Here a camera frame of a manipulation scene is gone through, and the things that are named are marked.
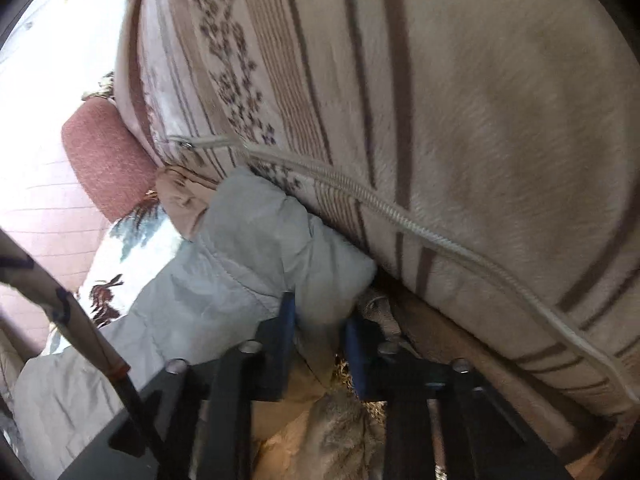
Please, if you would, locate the striped beige cushion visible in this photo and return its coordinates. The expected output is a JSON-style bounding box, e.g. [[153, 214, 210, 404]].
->
[[117, 0, 639, 416]]

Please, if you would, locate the pink bolster pillow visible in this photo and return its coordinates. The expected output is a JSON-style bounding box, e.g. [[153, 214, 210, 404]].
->
[[61, 96, 156, 222]]

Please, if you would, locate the olive quilted hooded jacket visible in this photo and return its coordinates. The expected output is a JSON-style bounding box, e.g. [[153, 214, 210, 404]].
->
[[14, 168, 376, 479]]

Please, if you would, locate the leaf-patterned plush blanket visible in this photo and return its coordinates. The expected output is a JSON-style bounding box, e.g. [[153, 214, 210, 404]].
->
[[44, 164, 452, 480]]

